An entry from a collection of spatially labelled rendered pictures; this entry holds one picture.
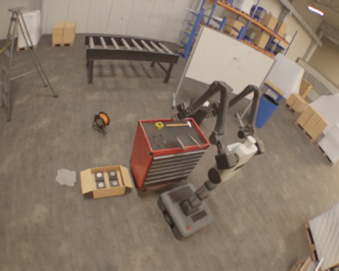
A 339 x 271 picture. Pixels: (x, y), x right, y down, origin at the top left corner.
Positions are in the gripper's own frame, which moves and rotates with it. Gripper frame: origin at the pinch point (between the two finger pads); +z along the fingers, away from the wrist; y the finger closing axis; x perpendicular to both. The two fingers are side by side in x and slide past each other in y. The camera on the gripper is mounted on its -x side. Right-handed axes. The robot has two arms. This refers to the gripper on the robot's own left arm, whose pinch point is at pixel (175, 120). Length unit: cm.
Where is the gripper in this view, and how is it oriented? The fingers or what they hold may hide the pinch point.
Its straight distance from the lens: 167.0
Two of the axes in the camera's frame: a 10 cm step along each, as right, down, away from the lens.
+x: 2.6, 9.6, -1.4
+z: -4.8, 2.5, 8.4
